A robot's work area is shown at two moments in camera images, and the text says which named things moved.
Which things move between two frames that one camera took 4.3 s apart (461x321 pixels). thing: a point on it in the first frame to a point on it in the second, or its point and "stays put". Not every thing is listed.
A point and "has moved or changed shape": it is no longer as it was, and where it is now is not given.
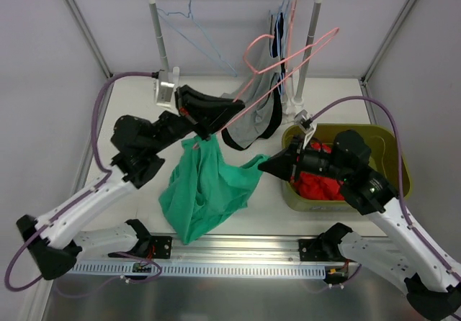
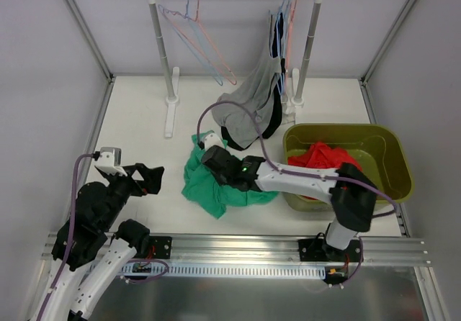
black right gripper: [295, 163] to [209, 156]
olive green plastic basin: [387, 154] stays put
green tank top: [205, 186] has moved or changed shape
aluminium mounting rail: [240, 247] stays put
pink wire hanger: [302, 52] to [195, 35]
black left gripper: [188, 111] to [130, 178]
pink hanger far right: [291, 37] stays put
